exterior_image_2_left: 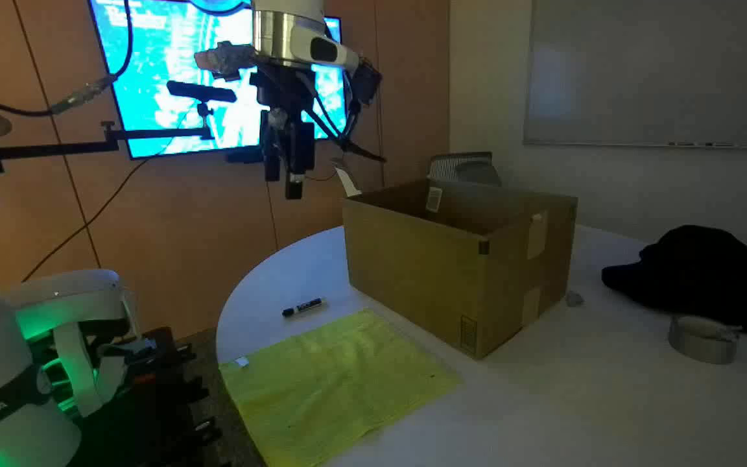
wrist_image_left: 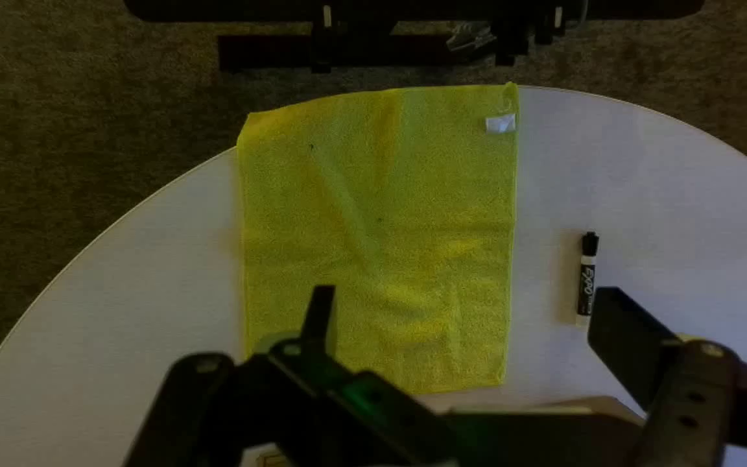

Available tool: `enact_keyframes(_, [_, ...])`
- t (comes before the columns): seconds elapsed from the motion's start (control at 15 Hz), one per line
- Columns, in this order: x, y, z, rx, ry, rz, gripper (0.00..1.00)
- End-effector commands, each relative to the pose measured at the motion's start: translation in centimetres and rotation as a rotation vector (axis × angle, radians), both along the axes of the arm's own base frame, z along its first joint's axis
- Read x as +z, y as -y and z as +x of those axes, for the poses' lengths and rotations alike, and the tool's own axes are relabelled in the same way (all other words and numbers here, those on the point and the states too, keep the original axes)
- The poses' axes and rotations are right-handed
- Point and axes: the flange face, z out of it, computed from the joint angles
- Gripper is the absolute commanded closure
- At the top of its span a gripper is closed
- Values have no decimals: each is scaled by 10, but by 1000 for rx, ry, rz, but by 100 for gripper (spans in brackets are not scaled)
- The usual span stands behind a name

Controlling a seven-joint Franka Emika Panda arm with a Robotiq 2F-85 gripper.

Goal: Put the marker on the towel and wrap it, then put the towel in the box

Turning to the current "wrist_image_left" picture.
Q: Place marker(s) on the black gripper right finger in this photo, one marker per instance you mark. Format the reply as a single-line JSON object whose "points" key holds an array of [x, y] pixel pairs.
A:
{"points": [[694, 391]]}

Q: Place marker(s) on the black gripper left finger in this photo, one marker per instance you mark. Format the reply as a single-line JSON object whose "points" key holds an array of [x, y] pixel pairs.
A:
{"points": [[293, 396]]}

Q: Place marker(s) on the black dry-erase marker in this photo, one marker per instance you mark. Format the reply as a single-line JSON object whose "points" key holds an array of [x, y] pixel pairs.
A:
{"points": [[587, 277]]}

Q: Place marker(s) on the yellow microfiber towel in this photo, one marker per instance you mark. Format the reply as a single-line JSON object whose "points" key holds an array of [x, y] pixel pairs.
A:
{"points": [[406, 205]]}

